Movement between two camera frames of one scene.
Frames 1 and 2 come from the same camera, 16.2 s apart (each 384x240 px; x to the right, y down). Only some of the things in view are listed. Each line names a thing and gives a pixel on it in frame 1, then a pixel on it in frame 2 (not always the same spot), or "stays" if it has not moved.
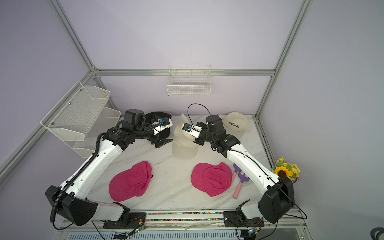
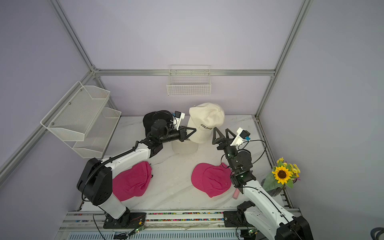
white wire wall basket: x=189 y=80 stays
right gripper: x=199 y=141 -> x=227 y=142
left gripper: x=158 y=144 -> x=182 y=132
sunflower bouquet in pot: x=282 y=169 stays
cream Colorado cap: x=236 y=123 -> x=205 y=118
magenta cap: x=130 y=182 stays
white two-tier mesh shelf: x=79 y=117 stays
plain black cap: x=149 y=116 stays
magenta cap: x=213 y=179 stays
